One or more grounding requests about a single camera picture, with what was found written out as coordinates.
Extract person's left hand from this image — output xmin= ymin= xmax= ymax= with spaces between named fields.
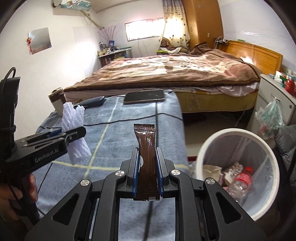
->
xmin=0 ymin=174 xmax=38 ymax=220

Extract wooden wardrobe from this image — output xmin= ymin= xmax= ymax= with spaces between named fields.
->
xmin=181 ymin=0 xmax=223 ymax=50

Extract clear plastic bottle red label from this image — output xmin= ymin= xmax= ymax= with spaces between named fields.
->
xmin=228 ymin=166 xmax=254 ymax=204

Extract white nightstand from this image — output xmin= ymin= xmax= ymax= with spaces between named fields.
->
xmin=246 ymin=74 xmax=296 ymax=130

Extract patterned curtain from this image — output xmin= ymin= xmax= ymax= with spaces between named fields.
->
xmin=159 ymin=0 xmax=191 ymax=50

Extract black phone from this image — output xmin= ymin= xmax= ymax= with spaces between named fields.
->
xmin=122 ymin=89 xmax=166 ymax=105

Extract cluttered desk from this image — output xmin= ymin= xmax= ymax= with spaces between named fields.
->
xmin=97 ymin=47 xmax=133 ymax=67

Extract green white box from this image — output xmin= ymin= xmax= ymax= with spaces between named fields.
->
xmin=275 ymin=71 xmax=288 ymax=85

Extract brown patterned blanket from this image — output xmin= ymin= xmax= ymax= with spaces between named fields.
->
xmin=63 ymin=42 xmax=262 ymax=93

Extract power strip with chargers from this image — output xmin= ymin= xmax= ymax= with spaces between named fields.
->
xmin=214 ymin=37 xmax=229 ymax=47

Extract decorative flower branches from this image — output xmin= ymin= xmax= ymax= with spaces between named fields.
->
xmin=97 ymin=24 xmax=123 ymax=47

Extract brown white travel cup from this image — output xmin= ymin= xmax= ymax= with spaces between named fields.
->
xmin=48 ymin=87 xmax=66 ymax=116

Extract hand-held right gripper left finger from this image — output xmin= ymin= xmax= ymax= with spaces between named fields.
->
xmin=23 ymin=146 xmax=141 ymax=241

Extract grey padded jacket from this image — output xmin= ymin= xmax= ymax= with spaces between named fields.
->
xmin=275 ymin=125 xmax=296 ymax=167

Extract white foam net sleeve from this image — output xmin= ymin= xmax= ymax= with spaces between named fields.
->
xmin=61 ymin=101 xmax=92 ymax=165

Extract window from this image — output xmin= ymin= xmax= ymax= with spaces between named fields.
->
xmin=125 ymin=18 xmax=164 ymax=42

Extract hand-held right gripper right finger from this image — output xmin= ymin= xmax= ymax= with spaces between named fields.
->
xmin=155 ymin=146 xmax=264 ymax=241

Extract dark grey mouse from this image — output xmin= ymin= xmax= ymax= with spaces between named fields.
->
xmin=79 ymin=96 xmax=105 ymax=108

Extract white bed sheet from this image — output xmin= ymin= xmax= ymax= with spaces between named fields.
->
xmin=217 ymin=82 xmax=258 ymax=98

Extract green plastic bag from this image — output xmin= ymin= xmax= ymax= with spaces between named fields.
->
xmin=255 ymin=100 xmax=285 ymax=139

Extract wooden headboard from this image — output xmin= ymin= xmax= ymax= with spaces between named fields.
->
xmin=218 ymin=40 xmax=283 ymax=73

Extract white round bin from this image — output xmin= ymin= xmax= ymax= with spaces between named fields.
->
xmin=195 ymin=129 xmax=279 ymax=222

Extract air conditioner pipe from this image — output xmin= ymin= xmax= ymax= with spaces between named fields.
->
xmin=82 ymin=10 xmax=104 ymax=29

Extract black chair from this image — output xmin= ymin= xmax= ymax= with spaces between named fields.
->
xmin=273 ymin=148 xmax=296 ymax=223

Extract red can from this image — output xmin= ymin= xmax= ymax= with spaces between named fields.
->
xmin=285 ymin=77 xmax=295 ymax=94

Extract wooden bed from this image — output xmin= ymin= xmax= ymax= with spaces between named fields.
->
xmin=62 ymin=40 xmax=283 ymax=114

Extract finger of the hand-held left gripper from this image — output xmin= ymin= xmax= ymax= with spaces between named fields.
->
xmin=22 ymin=126 xmax=87 ymax=148
xmin=35 ymin=130 xmax=63 ymax=141

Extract shiny wall poster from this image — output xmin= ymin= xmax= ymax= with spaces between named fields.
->
xmin=28 ymin=27 xmax=52 ymax=55

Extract brown snack packet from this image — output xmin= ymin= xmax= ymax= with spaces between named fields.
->
xmin=133 ymin=123 xmax=160 ymax=202

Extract brown teddy bear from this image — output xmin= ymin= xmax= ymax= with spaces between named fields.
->
xmin=160 ymin=38 xmax=175 ymax=50

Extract wall air conditioner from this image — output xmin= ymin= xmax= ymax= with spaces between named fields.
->
xmin=52 ymin=0 xmax=91 ymax=12

